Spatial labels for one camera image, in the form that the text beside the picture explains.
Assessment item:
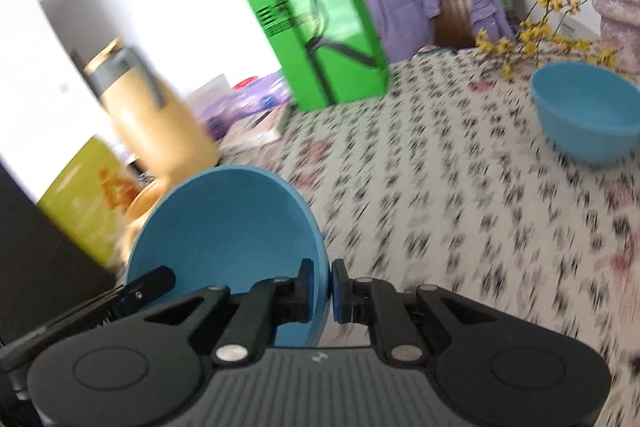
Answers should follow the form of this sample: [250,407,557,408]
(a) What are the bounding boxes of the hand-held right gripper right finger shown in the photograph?
[331,258,506,365]

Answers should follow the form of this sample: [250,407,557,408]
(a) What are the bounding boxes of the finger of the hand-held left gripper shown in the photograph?
[116,265,177,311]

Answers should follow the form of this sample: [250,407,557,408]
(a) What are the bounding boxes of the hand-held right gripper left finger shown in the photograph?
[144,258,315,367]

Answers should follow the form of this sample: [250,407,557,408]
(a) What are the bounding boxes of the blue bowl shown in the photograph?
[530,60,640,166]
[124,164,332,349]

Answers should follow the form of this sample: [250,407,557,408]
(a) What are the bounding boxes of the yellow mug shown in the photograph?
[122,179,174,254]

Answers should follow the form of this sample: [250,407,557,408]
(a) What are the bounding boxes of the yellow carton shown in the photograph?
[37,135,139,271]

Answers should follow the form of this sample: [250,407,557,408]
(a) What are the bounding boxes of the yellow thermos jug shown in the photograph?
[82,37,221,188]

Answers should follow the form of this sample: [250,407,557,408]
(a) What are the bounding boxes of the purple tissue packet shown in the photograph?
[192,71,292,141]

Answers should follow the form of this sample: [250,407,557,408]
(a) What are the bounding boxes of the white plastic container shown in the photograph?
[184,74,232,108]

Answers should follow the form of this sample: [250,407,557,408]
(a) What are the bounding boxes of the green paper bag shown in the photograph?
[240,0,390,112]

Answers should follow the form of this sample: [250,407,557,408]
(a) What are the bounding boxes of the purple jacket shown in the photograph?
[359,0,514,64]

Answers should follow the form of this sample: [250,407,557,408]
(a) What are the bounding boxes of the wooden chair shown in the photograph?
[433,0,477,50]

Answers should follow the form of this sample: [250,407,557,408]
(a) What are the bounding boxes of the yellow flower branches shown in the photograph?
[472,0,621,81]

